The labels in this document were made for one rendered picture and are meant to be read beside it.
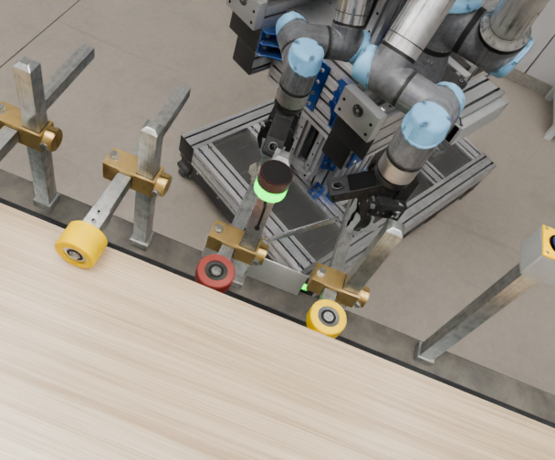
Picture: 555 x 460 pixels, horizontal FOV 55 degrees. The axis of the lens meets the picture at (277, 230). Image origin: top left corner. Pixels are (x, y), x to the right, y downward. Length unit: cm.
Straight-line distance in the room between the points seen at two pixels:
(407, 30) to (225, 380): 72
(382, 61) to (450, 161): 169
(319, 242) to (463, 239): 89
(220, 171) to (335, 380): 127
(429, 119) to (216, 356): 57
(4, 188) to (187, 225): 97
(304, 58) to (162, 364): 68
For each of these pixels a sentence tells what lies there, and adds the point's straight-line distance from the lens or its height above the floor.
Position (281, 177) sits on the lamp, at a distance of 94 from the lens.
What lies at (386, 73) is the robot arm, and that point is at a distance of 106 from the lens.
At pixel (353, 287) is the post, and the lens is 120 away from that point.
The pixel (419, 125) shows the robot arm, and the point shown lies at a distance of 95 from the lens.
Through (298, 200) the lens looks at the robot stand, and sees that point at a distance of 219.
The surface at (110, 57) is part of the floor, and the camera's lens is 292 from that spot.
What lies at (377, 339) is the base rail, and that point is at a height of 70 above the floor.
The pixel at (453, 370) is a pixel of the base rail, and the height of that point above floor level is 70.
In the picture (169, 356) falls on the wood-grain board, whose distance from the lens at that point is 102.
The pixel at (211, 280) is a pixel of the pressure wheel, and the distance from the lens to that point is 109.
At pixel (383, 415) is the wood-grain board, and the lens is 110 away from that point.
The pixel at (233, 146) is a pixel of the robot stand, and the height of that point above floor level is 21.
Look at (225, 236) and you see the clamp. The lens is 120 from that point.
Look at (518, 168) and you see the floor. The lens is 331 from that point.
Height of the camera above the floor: 185
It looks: 53 degrees down
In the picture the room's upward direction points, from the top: 25 degrees clockwise
